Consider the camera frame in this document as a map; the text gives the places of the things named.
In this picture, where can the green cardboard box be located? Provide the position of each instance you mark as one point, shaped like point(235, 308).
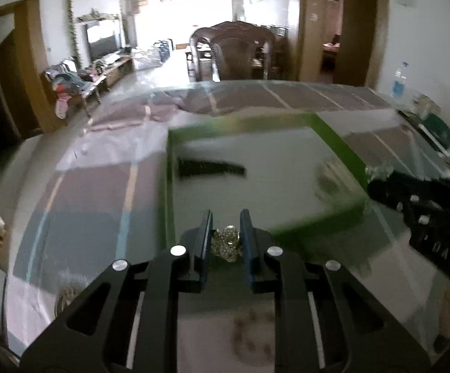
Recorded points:
point(263, 164)

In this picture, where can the clear water bottle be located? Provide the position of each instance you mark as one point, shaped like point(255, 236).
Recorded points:
point(398, 87)

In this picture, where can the flat screen television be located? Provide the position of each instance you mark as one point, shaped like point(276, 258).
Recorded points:
point(103, 38)

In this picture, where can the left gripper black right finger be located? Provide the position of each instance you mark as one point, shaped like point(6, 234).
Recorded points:
point(325, 319)

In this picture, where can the chair with clothes pile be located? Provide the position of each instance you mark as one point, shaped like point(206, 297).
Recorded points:
point(71, 87)

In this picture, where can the plaid tablecloth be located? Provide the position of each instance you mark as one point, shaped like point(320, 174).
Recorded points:
point(239, 227)

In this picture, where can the crystal flower brooch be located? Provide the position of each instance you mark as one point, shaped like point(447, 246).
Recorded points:
point(226, 244)

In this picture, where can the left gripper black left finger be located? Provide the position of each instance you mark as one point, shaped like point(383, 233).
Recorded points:
point(126, 319)

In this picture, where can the wooden tv cabinet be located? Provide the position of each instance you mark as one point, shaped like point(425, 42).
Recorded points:
point(108, 73)

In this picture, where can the green tissue box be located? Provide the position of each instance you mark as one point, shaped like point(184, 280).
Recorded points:
point(437, 132)

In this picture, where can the dark wooden dining chair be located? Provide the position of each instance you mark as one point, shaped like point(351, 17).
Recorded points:
point(233, 46)

